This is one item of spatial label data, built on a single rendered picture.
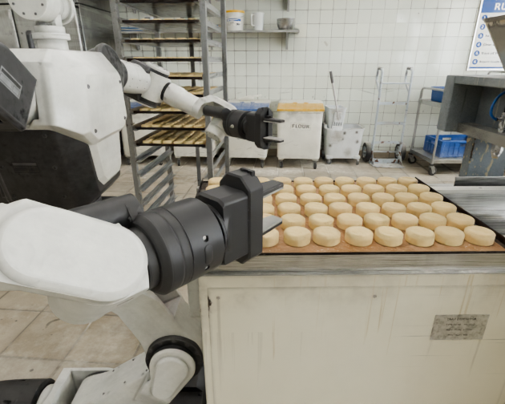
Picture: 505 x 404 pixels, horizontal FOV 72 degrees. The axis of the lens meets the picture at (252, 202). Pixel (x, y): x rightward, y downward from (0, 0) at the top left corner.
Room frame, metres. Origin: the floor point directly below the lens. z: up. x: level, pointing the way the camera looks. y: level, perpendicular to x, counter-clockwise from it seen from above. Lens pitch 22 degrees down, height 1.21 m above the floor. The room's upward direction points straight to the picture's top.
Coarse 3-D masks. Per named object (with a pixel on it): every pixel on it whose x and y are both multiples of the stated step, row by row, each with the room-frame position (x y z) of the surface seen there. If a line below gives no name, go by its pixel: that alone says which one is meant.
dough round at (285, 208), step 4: (280, 204) 0.71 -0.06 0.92; (284, 204) 0.71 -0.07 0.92; (288, 204) 0.71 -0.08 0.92; (292, 204) 0.71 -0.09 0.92; (296, 204) 0.71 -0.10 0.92; (280, 208) 0.69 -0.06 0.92; (284, 208) 0.69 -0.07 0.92; (288, 208) 0.69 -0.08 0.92; (292, 208) 0.69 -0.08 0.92; (296, 208) 0.69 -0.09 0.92; (300, 208) 0.69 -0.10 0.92; (280, 212) 0.69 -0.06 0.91; (284, 212) 0.68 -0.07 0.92; (288, 212) 0.68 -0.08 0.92; (292, 212) 0.68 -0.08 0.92; (296, 212) 0.68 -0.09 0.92; (300, 212) 0.70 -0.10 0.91
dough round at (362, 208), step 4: (360, 204) 0.71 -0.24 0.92; (364, 204) 0.71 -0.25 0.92; (368, 204) 0.71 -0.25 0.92; (372, 204) 0.71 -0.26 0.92; (376, 204) 0.71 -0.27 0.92; (356, 208) 0.71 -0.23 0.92; (360, 208) 0.69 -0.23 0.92; (364, 208) 0.69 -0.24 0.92; (368, 208) 0.69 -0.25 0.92; (372, 208) 0.69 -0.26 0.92; (376, 208) 0.69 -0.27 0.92; (356, 212) 0.70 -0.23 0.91; (360, 212) 0.69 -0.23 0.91; (364, 212) 0.68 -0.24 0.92; (368, 212) 0.68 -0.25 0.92
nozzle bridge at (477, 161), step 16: (448, 80) 1.08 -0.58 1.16; (464, 80) 1.00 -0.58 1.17; (480, 80) 0.93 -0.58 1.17; (496, 80) 0.87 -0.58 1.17; (448, 96) 1.07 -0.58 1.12; (464, 96) 1.05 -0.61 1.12; (480, 96) 1.05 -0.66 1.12; (496, 96) 0.98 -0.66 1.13; (448, 112) 1.05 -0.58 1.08; (464, 112) 1.05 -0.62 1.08; (480, 112) 1.03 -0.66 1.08; (496, 112) 0.97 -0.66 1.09; (448, 128) 1.05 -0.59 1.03; (464, 128) 1.01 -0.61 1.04; (480, 128) 0.95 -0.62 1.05; (496, 128) 0.95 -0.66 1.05; (480, 144) 1.06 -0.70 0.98; (496, 144) 0.87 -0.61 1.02; (464, 160) 1.09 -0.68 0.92; (480, 160) 1.06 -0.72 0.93; (496, 160) 1.06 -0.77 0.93
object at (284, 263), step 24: (240, 264) 0.57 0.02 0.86; (264, 264) 0.57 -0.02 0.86; (288, 264) 0.57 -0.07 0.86; (312, 264) 0.57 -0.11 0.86; (336, 264) 0.57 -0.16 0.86; (360, 264) 0.58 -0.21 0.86; (384, 264) 0.58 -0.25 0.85; (408, 264) 0.58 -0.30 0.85; (432, 264) 0.58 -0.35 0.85; (456, 264) 0.58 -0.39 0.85; (480, 264) 0.58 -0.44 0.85; (504, 264) 0.58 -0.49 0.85
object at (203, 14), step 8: (200, 0) 1.93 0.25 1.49; (200, 8) 1.93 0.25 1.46; (200, 16) 1.93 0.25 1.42; (200, 24) 1.93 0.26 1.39; (200, 32) 1.93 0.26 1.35; (208, 64) 1.94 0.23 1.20; (208, 72) 1.94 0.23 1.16; (208, 80) 1.93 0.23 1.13; (208, 88) 1.93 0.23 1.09; (208, 120) 1.93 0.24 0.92; (208, 144) 1.93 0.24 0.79; (208, 152) 1.93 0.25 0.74; (208, 160) 1.93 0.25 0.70; (208, 168) 1.93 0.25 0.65; (208, 176) 1.93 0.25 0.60
